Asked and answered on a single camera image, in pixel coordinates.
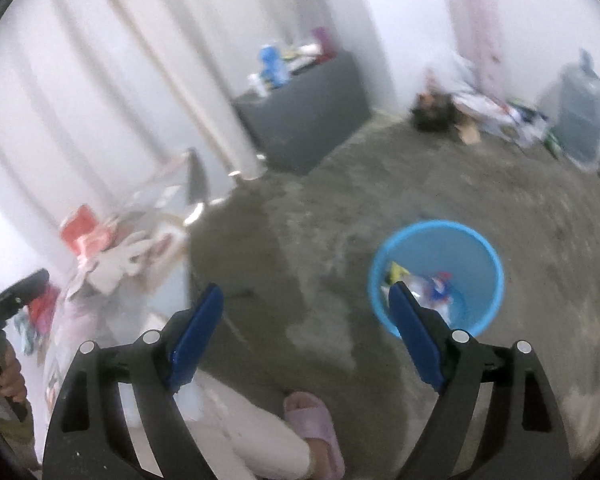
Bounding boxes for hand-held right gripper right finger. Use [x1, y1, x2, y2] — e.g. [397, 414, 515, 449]
[388, 281, 573, 480]

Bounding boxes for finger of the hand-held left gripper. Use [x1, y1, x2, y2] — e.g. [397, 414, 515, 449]
[0, 268, 51, 321]

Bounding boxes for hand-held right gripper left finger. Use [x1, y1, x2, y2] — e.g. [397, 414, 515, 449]
[42, 282, 226, 480]

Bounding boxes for white translucent plastic bag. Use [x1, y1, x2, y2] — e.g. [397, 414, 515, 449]
[405, 277, 461, 326]

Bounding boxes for blue and white packet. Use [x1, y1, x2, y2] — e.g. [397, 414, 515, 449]
[427, 272, 456, 306]

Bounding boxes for blue plastic bin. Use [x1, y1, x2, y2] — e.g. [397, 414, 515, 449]
[369, 220, 505, 339]

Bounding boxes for person's left hand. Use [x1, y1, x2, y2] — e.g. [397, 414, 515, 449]
[0, 345, 28, 406]

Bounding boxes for red orange snack packet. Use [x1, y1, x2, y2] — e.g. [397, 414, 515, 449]
[27, 285, 61, 333]

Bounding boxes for white glove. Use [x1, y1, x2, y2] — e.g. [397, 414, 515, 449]
[87, 230, 166, 293]

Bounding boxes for white fluffy pants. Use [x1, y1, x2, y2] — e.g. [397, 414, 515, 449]
[120, 370, 313, 480]

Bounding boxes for pink slipper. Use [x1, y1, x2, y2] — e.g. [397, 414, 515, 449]
[282, 391, 346, 479]

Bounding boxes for cardboard piece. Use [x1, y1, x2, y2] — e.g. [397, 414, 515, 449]
[452, 110, 482, 145]

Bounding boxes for dark box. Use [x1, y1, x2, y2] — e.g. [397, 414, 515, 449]
[411, 91, 463, 133]

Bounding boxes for floor clutter pile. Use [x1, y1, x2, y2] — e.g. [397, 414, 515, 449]
[455, 87, 556, 148]

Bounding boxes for white curtain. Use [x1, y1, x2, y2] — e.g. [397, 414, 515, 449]
[0, 0, 396, 271]

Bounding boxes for grey cabinet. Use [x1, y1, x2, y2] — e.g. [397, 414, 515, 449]
[232, 50, 372, 176]

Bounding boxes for wooden pole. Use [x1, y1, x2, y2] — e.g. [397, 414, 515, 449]
[105, 0, 231, 161]

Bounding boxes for white plastic shopping bag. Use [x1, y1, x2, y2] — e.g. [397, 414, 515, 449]
[427, 57, 481, 98]

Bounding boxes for large water jug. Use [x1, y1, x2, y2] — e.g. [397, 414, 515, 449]
[550, 49, 600, 168]

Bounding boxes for blue bottle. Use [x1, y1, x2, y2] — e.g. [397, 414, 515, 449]
[260, 44, 290, 88]

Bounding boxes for purple box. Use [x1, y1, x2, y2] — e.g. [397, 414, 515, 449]
[311, 27, 337, 56]

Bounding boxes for pink board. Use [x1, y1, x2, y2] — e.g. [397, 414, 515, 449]
[450, 0, 506, 86]

